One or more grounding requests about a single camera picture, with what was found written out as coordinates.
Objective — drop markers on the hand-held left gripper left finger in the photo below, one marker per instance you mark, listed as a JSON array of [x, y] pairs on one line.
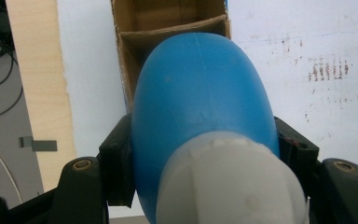
[[118, 161]]

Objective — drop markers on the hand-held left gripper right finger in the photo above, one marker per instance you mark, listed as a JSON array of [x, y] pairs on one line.
[[298, 155]]

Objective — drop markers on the blue bottle with white cap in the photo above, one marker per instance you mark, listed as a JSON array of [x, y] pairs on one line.
[[199, 93]]

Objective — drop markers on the blue cardboard box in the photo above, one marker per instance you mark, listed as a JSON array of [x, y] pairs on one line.
[[167, 14]]

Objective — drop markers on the grey tape strip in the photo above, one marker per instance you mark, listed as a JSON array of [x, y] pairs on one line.
[[40, 145]]

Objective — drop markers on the light wooden board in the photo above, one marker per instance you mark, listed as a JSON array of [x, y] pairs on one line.
[[40, 77]]

